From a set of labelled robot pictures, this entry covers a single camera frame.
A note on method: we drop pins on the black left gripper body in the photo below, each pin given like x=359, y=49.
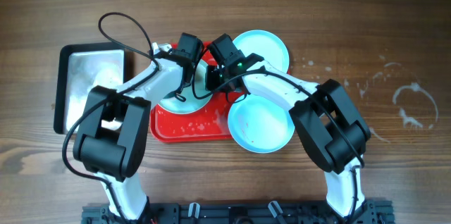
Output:
x=188, y=72

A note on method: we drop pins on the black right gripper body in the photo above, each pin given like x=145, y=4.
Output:
x=214, y=80

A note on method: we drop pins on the white plate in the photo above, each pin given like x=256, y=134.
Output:
x=265, y=44
x=191, y=104
x=260, y=126

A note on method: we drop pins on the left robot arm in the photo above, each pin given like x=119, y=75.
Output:
x=111, y=135

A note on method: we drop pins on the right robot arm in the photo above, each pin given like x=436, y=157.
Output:
x=330, y=128

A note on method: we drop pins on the red plastic tray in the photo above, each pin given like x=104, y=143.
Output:
x=208, y=123

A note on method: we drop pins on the black soapy water tray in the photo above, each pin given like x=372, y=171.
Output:
x=82, y=67

